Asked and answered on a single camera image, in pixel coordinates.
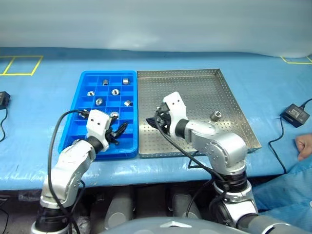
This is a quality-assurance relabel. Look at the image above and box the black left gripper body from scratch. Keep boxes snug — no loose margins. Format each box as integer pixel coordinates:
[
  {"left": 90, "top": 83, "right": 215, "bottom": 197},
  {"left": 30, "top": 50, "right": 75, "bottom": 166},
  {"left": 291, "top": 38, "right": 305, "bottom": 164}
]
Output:
[{"left": 106, "top": 121, "right": 120, "bottom": 145}]

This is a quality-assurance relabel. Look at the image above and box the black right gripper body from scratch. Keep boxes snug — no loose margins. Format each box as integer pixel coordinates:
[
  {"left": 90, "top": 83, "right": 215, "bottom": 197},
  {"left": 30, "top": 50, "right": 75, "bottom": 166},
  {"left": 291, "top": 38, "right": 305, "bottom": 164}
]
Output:
[{"left": 155, "top": 103, "right": 174, "bottom": 136}]

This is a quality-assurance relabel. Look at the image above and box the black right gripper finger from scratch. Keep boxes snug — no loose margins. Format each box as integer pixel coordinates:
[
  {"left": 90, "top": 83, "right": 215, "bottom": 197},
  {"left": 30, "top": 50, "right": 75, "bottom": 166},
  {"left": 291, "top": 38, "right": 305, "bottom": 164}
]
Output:
[{"left": 145, "top": 117, "right": 159, "bottom": 129}]

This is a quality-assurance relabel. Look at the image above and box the blue compartment tray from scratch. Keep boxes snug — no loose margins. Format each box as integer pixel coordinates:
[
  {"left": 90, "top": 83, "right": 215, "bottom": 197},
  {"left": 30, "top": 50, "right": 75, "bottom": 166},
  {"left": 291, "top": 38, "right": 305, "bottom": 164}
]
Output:
[{"left": 58, "top": 70, "right": 139, "bottom": 161}]

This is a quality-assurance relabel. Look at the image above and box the black device edge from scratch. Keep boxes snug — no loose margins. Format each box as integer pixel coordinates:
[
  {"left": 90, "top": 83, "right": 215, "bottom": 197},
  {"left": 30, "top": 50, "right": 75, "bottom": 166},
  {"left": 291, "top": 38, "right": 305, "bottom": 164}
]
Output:
[{"left": 0, "top": 91, "right": 12, "bottom": 110}]

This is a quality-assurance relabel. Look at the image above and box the black device box with label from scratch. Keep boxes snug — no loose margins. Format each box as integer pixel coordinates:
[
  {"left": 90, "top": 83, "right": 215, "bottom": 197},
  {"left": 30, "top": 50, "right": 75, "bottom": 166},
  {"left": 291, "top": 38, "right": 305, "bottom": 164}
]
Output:
[{"left": 279, "top": 103, "right": 311, "bottom": 129}]

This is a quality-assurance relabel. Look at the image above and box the bare person hand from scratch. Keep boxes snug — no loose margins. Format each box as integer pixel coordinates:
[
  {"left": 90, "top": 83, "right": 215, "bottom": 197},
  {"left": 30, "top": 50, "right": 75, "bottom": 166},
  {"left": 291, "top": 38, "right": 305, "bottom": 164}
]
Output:
[{"left": 295, "top": 133, "right": 312, "bottom": 161}]

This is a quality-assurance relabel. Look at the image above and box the perforated metal tray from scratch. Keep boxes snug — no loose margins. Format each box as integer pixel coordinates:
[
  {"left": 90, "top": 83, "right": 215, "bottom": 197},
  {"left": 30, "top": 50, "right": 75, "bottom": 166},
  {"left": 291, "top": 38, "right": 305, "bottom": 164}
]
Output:
[{"left": 136, "top": 69, "right": 263, "bottom": 159}]

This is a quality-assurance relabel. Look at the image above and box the blue plastic table cover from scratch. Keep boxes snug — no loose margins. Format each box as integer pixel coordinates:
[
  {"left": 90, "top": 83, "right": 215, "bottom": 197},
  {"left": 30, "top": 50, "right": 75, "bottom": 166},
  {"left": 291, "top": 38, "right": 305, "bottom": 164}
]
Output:
[{"left": 0, "top": 46, "right": 312, "bottom": 193}]

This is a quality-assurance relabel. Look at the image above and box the grey rounded shape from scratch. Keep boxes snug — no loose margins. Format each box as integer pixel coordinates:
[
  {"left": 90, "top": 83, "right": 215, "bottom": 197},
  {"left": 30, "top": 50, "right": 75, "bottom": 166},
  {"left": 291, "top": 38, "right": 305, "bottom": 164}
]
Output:
[
  {"left": 172, "top": 192, "right": 203, "bottom": 220},
  {"left": 104, "top": 192, "right": 136, "bottom": 230}
]

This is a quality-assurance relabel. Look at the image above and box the grey robot torso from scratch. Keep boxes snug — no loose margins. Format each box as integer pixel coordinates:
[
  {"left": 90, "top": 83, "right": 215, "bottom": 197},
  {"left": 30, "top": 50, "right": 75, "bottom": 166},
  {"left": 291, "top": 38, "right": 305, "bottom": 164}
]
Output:
[{"left": 97, "top": 217, "right": 244, "bottom": 234}]

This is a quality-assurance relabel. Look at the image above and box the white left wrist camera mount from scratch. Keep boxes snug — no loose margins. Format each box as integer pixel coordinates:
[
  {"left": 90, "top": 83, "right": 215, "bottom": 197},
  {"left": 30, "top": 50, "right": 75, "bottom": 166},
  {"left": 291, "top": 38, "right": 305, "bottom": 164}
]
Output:
[{"left": 85, "top": 109, "right": 113, "bottom": 152}]

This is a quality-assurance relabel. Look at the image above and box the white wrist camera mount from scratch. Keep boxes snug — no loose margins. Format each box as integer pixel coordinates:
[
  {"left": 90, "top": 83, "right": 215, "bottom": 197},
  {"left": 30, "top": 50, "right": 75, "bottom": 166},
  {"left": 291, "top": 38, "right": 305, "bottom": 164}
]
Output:
[
  {"left": 162, "top": 91, "right": 190, "bottom": 137},
  {"left": 85, "top": 109, "right": 113, "bottom": 152}
]

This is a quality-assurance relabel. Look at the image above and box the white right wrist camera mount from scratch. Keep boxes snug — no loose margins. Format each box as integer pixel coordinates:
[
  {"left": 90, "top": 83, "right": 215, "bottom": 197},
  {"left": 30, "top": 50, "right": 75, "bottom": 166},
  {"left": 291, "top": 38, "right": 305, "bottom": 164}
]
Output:
[{"left": 162, "top": 91, "right": 190, "bottom": 137}]

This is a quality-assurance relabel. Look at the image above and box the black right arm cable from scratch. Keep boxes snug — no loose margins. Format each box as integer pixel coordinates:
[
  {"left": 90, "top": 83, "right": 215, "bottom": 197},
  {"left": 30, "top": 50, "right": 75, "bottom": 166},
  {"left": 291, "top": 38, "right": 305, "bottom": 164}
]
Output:
[{"left": 156, "top": 117, "right": 230, "bottom": 220}]

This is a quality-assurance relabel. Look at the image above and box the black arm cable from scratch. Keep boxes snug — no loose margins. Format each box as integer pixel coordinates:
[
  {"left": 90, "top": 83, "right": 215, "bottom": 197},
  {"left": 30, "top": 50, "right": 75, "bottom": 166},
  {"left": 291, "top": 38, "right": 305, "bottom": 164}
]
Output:
[
  {"left": 47, "top": 110, "right": 86, "bottom": 234},
  {"left": 156, "top": 117, "right": 230, "bottom": 220}
]

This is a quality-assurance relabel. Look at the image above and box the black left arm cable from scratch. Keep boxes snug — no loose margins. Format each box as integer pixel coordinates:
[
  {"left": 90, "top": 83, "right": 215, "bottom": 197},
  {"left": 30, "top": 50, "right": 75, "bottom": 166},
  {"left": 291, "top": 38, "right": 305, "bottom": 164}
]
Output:
[{"left": 47, "top": 110, "right": 86, "bottom": 234}]

